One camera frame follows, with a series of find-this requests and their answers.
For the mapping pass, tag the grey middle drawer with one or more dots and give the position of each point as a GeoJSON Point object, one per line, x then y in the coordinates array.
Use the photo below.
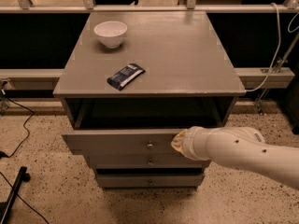
{"type": "Point", "coordinates": [134, 161]}

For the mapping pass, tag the white ceramic bowl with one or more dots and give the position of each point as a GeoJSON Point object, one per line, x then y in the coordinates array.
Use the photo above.
{"type": "Point", "coordinates": [111, 34]}

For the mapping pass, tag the yellowish foam-covered gripper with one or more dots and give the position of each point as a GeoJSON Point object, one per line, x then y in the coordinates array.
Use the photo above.
{"type": "Point", "coordinates": [189, 143]}

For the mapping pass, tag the grey wooden drawer cabinet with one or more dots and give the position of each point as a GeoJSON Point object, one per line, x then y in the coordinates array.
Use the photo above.
{"type": "Point", "coordinates": [188, 80]}

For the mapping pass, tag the metal railing frame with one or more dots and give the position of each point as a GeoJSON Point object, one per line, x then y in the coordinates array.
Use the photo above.
{"type": "Point", "coordinates": [77, 6]}

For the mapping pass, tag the grey bottom drawer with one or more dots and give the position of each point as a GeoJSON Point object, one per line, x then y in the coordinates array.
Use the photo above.
{"type": "Point", "coordinates": [152, 181]}

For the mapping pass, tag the dark blue snack packet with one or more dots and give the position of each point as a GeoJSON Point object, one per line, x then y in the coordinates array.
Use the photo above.
{"type": "Point", "coordinates": [123, 77]}

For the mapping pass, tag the grey drawer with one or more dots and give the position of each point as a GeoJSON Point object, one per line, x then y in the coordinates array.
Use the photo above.
{"type": "Point", "coordinates": [134, 161]}
{"type": "Point", "coordinates": [152, 181]}
{"type": "Point", "coordinates": [120, 142]}

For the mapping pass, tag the metal top drawer knob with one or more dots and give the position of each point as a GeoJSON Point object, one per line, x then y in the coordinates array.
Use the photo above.
{"type": "Point", "coordinates": [150, 146]}

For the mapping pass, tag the grey top drawer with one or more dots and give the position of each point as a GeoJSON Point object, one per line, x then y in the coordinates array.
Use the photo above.
{"type": "Point", "coordinates": [120, 142]}

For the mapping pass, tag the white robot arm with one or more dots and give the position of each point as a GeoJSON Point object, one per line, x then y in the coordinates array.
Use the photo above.
{"type": "Point", "coordinates": [240, 148]}

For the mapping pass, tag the black stand leg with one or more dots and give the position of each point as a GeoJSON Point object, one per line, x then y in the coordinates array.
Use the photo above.
{"type": "Point", "coordinates": [5, 207]}

